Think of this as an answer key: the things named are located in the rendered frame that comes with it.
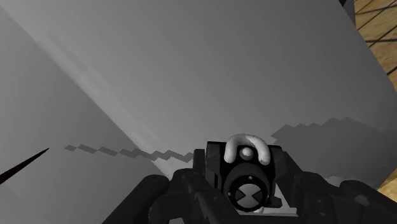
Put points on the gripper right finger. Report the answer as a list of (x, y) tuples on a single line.
[(328, 201)]

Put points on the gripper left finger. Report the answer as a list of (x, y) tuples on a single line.
[(186, 198)]

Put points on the black toy watch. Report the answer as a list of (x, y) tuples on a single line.
[(248, 181)]

